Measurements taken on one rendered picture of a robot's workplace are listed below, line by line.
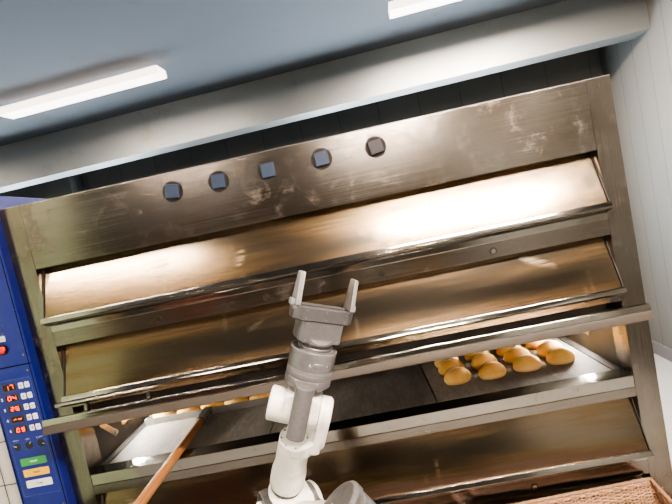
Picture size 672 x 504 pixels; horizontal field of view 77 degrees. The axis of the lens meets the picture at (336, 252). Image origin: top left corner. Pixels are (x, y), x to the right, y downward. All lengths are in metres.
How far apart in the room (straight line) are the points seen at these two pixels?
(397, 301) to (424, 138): 0.51
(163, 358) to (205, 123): 2.76
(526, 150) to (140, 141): 3.42
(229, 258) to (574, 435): 1.24
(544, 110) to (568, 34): 2.66
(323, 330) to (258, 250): 0.62
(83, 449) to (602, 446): 1.69
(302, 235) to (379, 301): 0.32
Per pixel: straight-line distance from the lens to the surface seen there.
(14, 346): 1.74
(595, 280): 1.53
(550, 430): 1.64
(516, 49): 3.97
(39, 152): 4.77
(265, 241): 1.37
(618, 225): 1.56
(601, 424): 1.69
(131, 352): 1.58
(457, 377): 1.63
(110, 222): 1.53
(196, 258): 1.43
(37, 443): 1.81
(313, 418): 0.84
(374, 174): 1.34
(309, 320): 0.78
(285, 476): 0.96
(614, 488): 1.76
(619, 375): 1.66
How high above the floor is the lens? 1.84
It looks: 4 degrees down
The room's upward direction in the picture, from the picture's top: 12 degrees counter-clockwise
